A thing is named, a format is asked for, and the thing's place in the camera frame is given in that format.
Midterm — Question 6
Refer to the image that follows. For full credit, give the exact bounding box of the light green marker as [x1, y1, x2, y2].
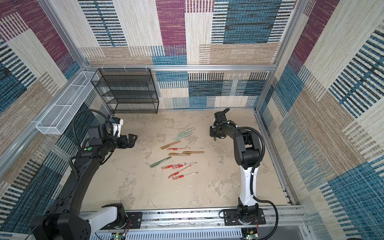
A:
[173, 133, 192, 141]
[178, 128, 196, 136]

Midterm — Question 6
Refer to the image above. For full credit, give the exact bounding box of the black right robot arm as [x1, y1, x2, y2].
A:
[209, 108, 279, 226]

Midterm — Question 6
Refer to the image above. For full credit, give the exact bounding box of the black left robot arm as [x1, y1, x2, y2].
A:
[30, 117, 138, 240]

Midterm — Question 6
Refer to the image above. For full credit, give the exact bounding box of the red gel pen upper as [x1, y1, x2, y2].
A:
[167, 147, 191, 151]

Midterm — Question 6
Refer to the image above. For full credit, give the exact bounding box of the red gel pen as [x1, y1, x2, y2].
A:
[172, 162, 196, 169]
[167, 147, 191, 151]
[172, 172, 198, 180]
[162, 163, 187, 170]

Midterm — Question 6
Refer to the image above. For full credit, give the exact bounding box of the red gel pen left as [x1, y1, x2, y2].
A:
[162, 163, 187, 170]

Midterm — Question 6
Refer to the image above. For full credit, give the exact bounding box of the red gel pen right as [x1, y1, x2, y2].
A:
[172, 162, 196, 169]

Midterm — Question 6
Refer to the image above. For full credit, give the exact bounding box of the red gel pen diagonal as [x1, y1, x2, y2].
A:
[168, 165, 191, 179]

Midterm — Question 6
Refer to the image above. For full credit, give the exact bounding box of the red gel pen bottom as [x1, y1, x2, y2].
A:
[172, 172, 198, 180]

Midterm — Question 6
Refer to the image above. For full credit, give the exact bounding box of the brown marker upper left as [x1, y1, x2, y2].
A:
[161, 140, 181, 150]

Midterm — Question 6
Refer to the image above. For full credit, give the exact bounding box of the brown marker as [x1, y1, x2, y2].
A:
[183, 151, 205, 154]
[169, 153, 191, 156]
[161, 140, 181, 150]

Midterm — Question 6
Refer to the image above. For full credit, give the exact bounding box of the brown marker middle right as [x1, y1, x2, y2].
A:
[183, 151, 205, 154]

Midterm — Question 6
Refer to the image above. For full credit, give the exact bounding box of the brown marker middle left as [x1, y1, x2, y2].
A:
[169, 153, 191, 156]

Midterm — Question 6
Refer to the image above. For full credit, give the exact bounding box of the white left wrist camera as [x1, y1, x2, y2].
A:
[111, 117, 124, 138]

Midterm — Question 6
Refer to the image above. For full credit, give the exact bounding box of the black wire mesh shelf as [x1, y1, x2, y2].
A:
[91, 68, 159, 114]

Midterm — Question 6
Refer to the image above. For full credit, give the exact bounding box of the white wire mesh basket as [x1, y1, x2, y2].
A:
[36, 72, 95, 135]

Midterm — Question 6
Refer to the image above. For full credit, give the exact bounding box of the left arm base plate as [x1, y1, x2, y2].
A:
[101, 212, 143, 231]

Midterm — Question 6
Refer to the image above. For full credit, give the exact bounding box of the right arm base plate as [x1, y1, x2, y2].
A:
[223, 208, 267, 226]

